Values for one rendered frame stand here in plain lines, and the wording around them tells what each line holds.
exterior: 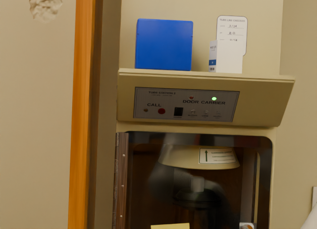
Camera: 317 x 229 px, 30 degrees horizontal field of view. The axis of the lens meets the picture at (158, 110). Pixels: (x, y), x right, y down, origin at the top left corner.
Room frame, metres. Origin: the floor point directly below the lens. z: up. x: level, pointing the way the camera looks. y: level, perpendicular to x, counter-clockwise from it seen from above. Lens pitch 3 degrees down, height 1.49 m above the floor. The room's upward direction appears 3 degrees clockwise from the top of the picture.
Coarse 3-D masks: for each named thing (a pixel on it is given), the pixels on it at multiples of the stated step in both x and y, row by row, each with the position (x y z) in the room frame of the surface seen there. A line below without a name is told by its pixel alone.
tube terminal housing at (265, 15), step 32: (128, 0) 1.16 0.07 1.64; (160, 0) 1.16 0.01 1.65; (192, 0) 1.17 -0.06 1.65; (224, 0) 1.17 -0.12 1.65; (256, 0) 1.18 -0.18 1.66; (128, 32) 1.16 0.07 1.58; (256, 32) 1.18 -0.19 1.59; (128, 64) 1.16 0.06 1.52; (192, 64) 1.17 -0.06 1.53; (256, 64) 1.18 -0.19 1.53; (128, 128) 1.16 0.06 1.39; (160, 128) 1.17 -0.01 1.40; (192, 128) 1.17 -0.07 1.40; (224, 128) 1.17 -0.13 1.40; (256, 128) 1.18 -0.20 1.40
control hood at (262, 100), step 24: (120, 72) 1.05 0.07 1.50; (144, 72) 1.05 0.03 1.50; (168, 72) 1.05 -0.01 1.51; (192, 72) 1.06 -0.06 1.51; (120, 96) 1.09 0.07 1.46; (240, 96) 1.09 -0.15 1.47; (264, 96) 1.09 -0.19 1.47; (288, 96) 1.09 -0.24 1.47; (120, 120) 1.14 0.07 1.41; (144, 120) 1.14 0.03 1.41; (168, 120) 1.14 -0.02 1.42; (240, 120) 1.14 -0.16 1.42; (264, 120) 1.14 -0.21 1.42
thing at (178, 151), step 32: (128, 160) 1.15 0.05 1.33; (160, 160) 1.15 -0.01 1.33; (192, 160) 1.16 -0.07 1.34; (224, 160) 1.16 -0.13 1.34; (256, 160) 1.16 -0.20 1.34; (128, 192) 1.15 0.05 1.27; (160, 192) 1.15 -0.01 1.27; (192, 192) 1.16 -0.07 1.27; (224, 192) 1.16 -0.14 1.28; (256, 192) 1.16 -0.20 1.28; (128, 224) 1.15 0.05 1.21; (160, 224) 1.15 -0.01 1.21; (192, 224) 1.16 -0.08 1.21; (224, 224) 1.16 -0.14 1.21; (256, 224) 1.16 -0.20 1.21
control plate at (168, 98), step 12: (144, 96) 1.09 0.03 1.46; (156, 96) 1.09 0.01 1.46; (168, 96) 1.09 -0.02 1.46; (180, 96) 1.09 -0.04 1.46; (204, 96) 1.09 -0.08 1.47; (216, 96) 1.09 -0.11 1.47; (228, 96) 1.09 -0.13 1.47; (156, 108) 1.11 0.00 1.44; (168, 108) 1.11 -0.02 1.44; (192, 108) 1.11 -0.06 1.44; (204, 108) 1.11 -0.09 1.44; (216, 108) 1.11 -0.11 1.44; (228, 108) 1.11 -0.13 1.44; (192, 120) 1.14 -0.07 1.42; (204, 120) 1.14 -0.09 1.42; (216, 120) 1.14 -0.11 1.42; (228, 120) 1.14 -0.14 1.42
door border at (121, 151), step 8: (120, 136) 1.15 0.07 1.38; (128, 136) 1.15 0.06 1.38; (120, 144) 1.15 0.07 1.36; (120, 152) 1.15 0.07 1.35; (120, 160) 1.15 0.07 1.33; (120, 168) 1.15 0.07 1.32; (120, 176) 1.15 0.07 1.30; (120, 184) 1.15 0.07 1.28; (120, 192) 1.15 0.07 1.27; (120, 200) 1.15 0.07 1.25; (120, 208) 1.15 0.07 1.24; (120, 216) 1.15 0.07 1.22; (120, 224) 1.15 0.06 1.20
